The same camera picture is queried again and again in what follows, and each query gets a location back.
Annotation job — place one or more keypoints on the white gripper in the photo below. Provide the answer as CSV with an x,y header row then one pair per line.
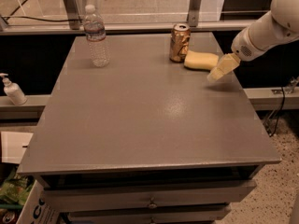
x,y
242,48

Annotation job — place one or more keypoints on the yellow sponge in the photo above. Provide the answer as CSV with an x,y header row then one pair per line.
x,y
200,60

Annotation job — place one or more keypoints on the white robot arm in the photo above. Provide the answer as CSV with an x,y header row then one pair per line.
x,y
279,26

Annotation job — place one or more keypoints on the orange soda can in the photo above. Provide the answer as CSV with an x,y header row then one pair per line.
x,y
179,44

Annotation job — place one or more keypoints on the soda can in box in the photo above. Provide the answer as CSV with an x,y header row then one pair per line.
x,y
10,217

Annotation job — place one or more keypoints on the grey drawer cabinet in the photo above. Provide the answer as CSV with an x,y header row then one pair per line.
x,y
143,120

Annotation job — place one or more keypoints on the upper drawer with knob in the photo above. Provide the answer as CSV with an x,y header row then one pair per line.
x,y
151,196

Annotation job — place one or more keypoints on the drawer with knob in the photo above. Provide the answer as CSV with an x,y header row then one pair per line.
x,y
151,196
159,215

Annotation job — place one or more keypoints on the clear plastic water bottle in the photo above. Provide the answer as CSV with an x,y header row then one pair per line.
x,y
96,36

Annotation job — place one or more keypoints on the lower drawer with knob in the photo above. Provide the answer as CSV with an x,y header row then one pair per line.
x,y
159,215

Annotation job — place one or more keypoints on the white pump dispenser bottle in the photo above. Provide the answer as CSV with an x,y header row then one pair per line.
x,y
13,91

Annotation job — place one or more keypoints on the white cardboard box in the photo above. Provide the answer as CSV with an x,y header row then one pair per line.
x,y
36,210

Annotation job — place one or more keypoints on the green snack bag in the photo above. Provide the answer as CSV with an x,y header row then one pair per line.
x,y
16,188

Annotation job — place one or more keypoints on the metal rail frame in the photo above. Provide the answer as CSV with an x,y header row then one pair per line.
x,y
66,16

